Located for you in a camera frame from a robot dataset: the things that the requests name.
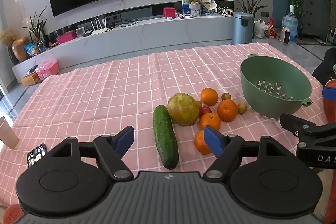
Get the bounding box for small red fruit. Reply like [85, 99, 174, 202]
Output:
[199, 106, 212, 118]

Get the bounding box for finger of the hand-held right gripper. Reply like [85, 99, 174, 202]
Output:
[279, 113, 336, 139]
[322, 87, 336, 107]

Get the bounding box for beige paper cup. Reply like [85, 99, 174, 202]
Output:
[0, 116, 19, 149]

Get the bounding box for green cucumber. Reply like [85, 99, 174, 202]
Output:
[153, 105, 179, 170]

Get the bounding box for pink checkered tablecloth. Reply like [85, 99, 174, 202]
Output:
[0, 43, 331, 214]

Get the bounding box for white marble tv cabinet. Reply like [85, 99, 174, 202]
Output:
[12, 2, 235, 83]

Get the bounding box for dried yellow flowers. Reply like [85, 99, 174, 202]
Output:
[0, 28, 17, 46]

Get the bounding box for pink plastic storage box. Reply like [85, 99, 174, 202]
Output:
[35, 61, 60, 81]

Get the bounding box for teddy bear bouquet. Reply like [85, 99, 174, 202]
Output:
[187, 0, 202, 17]

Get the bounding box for orange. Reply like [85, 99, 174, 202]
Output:
[194, 130, 213, 155]
[201, 88, 219, 106]
[217, 99, 239, 122]
[199, 112, 222, 131]

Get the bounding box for orange cardboard box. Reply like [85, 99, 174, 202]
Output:
[21, 73, 40, 87]

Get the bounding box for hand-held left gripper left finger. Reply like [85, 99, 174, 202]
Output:
[48, 126, 135, 182]

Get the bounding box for white wifi router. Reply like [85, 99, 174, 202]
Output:
[89, 17, 109, 35]

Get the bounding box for large yellow-green pomelo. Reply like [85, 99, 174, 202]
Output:
[167, 93, 200, 126]

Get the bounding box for small pink heater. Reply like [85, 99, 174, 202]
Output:
[280, 27, 291, 44]

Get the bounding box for brown round vase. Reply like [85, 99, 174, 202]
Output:
[11, 36, 30, 62]

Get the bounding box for grey sideboard cabinet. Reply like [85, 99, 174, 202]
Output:
[299, 0, 332, 43]

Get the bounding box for red gift bag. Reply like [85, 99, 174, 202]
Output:
[266, 18, 277, 38]

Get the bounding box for snack packets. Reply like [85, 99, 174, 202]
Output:
[24, 42, 40, 55]

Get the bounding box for blue-grey trash can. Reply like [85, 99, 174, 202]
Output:
[232, 12, 255, 45]

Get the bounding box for green colander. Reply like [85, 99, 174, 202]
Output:
[240, 54, 313, 119]

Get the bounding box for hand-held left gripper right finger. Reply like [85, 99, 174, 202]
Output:
[203, 125, 290, 182]

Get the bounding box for blue water jug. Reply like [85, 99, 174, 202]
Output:
[282, 5, 299, 42]

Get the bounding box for green plant in glass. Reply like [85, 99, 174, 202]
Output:
[23, 6, 48, 52]

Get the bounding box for tall leafy floor plant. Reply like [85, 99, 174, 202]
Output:
[228, 0, 272, 20]

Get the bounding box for person's black sock foot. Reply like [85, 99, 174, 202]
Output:
[312, 48, 336, 85]

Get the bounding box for black smartphone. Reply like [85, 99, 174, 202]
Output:
[27, 143, 48, 168]

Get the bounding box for white plastic bag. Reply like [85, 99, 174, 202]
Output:
[253, 19, 268, 39]

